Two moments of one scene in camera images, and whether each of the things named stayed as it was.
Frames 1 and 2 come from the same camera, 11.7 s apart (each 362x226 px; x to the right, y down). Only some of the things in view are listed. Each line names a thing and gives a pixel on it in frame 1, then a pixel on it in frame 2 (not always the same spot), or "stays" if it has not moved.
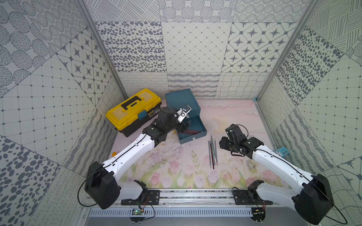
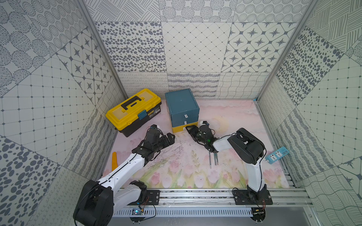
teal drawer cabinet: x=178 y=99 stays
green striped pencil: x=209 y=156 stays
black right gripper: x=223 y=142 to x=192 y=131
